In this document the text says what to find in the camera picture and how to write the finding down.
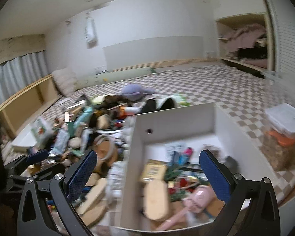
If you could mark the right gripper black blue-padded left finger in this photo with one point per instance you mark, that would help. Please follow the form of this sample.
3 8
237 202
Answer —
34 217

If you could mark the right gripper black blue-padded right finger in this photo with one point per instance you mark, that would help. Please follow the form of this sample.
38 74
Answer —
262 215

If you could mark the grey metal bowl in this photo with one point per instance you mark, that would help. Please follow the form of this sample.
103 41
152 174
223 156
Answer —
230 163

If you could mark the clear plastic snack container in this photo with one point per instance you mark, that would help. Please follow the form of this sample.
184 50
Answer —
278 141

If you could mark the white tray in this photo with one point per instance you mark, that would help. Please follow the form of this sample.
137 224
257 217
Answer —
24 140

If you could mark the round wooden hoop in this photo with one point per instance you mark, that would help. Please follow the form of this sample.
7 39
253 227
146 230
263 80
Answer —
105 148

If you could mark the white storage box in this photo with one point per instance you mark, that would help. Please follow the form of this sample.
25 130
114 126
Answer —
177 136

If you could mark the oval wooden board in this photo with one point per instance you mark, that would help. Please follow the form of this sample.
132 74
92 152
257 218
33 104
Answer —
156 204

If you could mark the wooden low shelf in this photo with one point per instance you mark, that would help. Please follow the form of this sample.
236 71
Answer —
27 104

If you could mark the yellow snack packet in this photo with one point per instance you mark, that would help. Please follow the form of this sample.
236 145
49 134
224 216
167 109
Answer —
153 170

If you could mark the beige pillow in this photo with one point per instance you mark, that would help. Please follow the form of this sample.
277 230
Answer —
66 81

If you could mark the grey curtain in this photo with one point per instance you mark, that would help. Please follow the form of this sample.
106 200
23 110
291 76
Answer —
20 72

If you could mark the purple plush toy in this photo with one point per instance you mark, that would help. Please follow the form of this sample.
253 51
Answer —
135 92

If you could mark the black white plush toy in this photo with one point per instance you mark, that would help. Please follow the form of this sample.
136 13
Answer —
153 105

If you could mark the closet shelf with clothes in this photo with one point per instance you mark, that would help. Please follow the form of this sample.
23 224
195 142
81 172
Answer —
246 41

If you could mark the wall air conditioner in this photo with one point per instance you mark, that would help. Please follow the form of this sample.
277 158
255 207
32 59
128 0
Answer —
90 32

